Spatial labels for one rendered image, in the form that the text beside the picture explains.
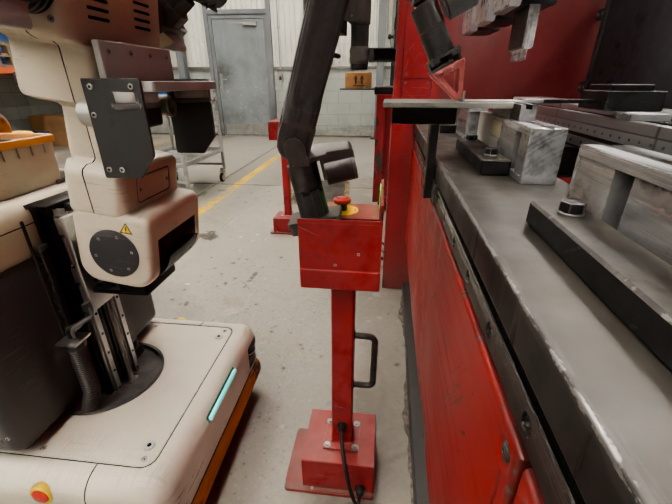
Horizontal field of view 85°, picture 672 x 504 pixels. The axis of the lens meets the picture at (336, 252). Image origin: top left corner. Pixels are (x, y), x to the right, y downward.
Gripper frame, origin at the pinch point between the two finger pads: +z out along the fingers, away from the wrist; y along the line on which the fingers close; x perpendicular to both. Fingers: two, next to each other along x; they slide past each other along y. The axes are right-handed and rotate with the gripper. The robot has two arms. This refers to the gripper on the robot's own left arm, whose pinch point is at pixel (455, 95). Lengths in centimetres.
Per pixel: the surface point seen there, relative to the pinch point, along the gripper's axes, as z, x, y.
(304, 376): 71, 83, 14
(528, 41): -3.4, -15.1, -5.4
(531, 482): 21, 14, -74
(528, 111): 7.7, -9.3, -13.5
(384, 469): 85, 56, -20
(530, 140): 9.9, -5.2, -25.3
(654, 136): 21.4, -27.2, -15.7
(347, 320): 32, 41, -23
